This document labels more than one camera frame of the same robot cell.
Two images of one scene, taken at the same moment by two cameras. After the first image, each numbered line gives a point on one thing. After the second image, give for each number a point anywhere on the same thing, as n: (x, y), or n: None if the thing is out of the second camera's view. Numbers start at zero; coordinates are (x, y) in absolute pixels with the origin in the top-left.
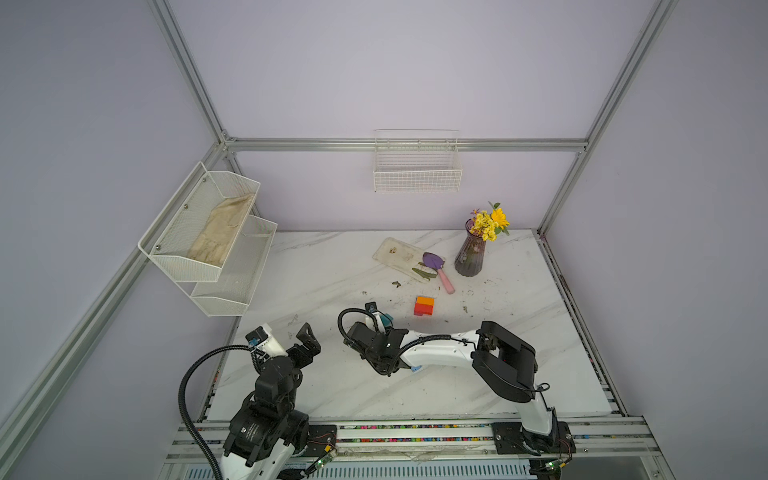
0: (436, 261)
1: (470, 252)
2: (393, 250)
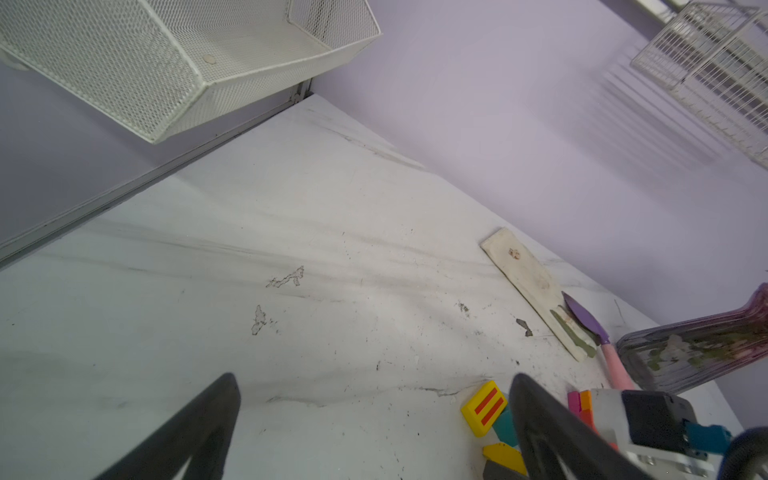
0: (618, 376)
1: (669, 357)
2: (534, 282)
